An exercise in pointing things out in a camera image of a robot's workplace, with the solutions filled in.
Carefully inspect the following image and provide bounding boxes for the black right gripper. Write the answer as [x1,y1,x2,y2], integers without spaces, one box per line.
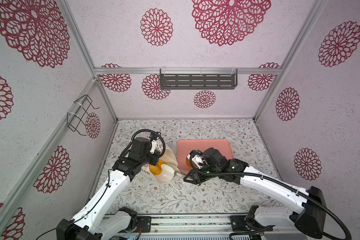
[182,165,221,184]

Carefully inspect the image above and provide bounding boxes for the yellow bread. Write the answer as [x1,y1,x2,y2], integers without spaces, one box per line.
[149,160,166,176]

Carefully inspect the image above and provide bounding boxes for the round brown bread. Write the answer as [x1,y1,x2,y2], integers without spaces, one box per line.
[186,155,199,169]

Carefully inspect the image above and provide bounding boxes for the white floral paper bag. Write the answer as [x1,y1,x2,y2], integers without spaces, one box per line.
[142,141,185,192]

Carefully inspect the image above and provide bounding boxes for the steel tongs with white tips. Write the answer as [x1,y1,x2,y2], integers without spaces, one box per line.
[161,164,186,180]

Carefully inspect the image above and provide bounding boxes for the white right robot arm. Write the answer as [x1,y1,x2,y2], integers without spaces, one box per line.
[184,148,326,239]

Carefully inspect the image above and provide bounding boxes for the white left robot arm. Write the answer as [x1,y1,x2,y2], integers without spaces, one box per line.
[56,151,163,240]

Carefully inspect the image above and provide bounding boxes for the pink plastic tray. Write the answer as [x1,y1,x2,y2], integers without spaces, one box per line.
[177,139,234,174]

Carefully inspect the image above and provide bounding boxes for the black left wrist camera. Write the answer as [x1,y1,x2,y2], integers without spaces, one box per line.
[131,137,152,155]

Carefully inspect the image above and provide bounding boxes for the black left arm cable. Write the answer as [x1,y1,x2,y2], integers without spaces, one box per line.
[35,128,166,240]

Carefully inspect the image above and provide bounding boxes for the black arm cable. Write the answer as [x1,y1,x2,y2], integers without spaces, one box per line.
[35,128,166,240]
[188,149,352,240]

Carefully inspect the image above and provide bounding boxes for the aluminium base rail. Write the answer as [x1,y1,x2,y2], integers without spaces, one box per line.
[101,212,289,240]

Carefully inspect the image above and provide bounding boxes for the black wire wall rack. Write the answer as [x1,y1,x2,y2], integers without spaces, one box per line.
[66,95,101,139]

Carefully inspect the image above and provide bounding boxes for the dark grey wall shelf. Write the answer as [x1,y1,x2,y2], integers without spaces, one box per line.
[159,69,238,90]

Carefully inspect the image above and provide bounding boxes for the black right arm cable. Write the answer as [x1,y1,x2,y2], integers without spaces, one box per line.
[188,149,352,240]

